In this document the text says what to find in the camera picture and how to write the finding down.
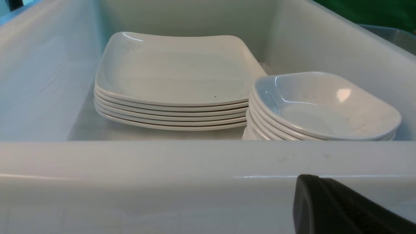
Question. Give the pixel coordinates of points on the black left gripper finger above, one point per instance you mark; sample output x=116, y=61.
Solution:
x=326, y=206

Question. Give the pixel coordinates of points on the teal plastic bin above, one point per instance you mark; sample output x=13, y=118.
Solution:
x=403, y=39

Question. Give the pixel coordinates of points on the stack of white square plates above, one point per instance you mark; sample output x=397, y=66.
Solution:
x=175, y=83

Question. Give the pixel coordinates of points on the large white plastic tub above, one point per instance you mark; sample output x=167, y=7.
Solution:
x=67, y=170

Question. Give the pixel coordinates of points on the green backdrop cloth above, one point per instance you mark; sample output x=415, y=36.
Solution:
x=400, y=14

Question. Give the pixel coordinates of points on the stack of white bowls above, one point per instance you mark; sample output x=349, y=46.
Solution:
x=317, y=106

